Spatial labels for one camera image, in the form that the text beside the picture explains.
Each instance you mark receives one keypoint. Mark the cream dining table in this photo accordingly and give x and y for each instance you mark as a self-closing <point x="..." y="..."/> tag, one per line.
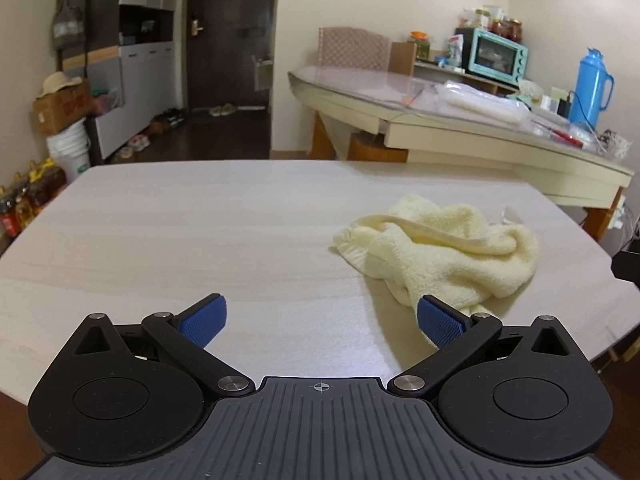
<point x="450" y="130"/>

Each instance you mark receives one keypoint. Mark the cardboard box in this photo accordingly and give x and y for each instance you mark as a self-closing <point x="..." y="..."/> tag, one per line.
<point x="62" y="107"/>

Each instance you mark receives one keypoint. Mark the teal toaster oven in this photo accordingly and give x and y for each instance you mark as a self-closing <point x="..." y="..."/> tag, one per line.
<point x="497" y="57"/>

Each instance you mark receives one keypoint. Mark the white power strip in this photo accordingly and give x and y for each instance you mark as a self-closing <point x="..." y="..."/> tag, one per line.
<point x="620" y="212"/>

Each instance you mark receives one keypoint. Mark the clear plastic bag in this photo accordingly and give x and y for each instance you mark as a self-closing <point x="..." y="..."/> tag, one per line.
<point x="482" y="102"/>

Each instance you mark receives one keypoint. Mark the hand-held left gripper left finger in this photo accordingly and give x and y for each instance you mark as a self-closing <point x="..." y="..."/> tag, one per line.
<point x="202" y="321"/>

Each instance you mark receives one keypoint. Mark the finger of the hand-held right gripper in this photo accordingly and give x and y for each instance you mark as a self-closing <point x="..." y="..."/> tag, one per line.
<point x="627" y="267"/>

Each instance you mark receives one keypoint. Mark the red-filled glass jar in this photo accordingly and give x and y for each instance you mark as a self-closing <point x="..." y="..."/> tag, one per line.
<point x="515" y="31"/>
<point x="497" y="27"/>

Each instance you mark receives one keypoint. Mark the straw hat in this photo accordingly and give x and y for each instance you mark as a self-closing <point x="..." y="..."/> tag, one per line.
<point x="57" y="82"/>

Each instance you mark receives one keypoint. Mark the quilted beige chair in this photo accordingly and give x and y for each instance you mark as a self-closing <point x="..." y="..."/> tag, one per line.
<point x="352" y="49"/>

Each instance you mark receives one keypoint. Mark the row of shoes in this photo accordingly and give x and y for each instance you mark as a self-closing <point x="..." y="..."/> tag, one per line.
<point x="165" y="122"/>

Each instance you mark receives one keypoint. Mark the wooden side shelf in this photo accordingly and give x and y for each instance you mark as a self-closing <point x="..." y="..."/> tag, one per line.
<point x="450" y="72"/>

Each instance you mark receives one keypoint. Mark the white and brown cabinet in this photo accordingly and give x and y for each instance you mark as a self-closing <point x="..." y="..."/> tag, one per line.
<point x="135" y="75"/>

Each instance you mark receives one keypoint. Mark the brass door lock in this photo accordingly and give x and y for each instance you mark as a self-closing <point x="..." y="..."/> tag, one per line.
<point x="195" y="26"/>

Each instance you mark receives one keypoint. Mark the blue thermos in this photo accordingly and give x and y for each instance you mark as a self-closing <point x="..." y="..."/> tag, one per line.
<point x="592" y="87"/>

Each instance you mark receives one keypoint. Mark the hanging fabric bag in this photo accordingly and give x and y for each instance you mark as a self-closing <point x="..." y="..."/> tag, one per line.
<point x="67" y="25"/>

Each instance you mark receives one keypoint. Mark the white and red package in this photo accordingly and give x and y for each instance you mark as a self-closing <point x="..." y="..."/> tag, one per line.
<point x="456" y="51"/>

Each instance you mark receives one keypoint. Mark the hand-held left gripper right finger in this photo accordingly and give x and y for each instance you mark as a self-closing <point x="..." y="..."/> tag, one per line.
<point x="440" y="322"/>

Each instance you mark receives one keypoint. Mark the pink plastic bag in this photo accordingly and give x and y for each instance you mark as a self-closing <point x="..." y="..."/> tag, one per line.
<point x="106" y="102"/>

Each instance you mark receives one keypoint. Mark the brown wooden board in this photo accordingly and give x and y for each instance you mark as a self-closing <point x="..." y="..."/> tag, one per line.
<point x="402" y="57"/>

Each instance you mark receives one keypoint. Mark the pale yellow towel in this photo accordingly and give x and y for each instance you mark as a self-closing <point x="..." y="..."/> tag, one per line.
<point x="450" y="255"/>

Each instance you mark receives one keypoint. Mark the white plastic bucket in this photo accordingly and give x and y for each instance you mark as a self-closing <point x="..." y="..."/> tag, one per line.
<point x="70" y="152"/>

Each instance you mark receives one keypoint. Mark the orange-lid glass jar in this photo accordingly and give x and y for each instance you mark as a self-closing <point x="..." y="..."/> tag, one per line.
<point x="420" y="46"/>

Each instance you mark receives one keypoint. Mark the black power adapter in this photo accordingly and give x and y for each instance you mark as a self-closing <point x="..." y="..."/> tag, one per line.
<point x="566" y="105"/>

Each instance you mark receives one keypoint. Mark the dark brown door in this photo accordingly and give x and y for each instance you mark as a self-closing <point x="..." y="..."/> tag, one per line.
<point x="230" y="35"/>

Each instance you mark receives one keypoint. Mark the row of oil bottles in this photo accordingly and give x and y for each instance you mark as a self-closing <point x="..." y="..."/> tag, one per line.
<point x="30" y="195"/>

